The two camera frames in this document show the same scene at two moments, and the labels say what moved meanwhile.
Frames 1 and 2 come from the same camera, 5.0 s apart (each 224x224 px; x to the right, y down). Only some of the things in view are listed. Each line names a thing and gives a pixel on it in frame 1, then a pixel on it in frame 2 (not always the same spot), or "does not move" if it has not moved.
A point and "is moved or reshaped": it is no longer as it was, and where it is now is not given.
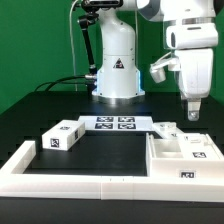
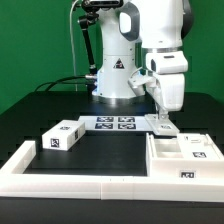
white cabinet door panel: x=168 y=130 is moved or reshaped
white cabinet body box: x=187 y=157 does not move
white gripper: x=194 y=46 -> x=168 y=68
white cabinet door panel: x=199 y=146 does not move
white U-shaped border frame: x=14 y=183 does not move
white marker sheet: x=116 y=123 does not move
